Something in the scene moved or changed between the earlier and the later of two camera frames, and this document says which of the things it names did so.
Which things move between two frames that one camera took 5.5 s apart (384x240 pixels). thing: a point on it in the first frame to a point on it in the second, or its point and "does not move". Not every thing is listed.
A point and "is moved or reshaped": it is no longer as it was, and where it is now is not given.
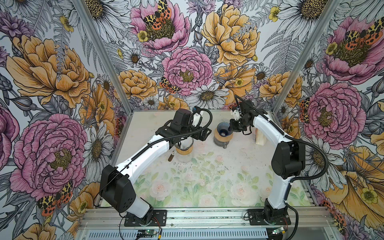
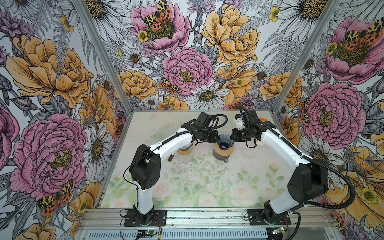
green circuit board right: (278, 230) does not move
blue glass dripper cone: (222, 129) to (225, 142)
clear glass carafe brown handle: (181, 158) does not move
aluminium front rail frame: (208, 223) does not move
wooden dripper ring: (185, 152) does not move
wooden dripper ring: (222, 138) is moved or reshaped
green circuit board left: (147, 232) does not move
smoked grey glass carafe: (220, 143) to (220, 157)
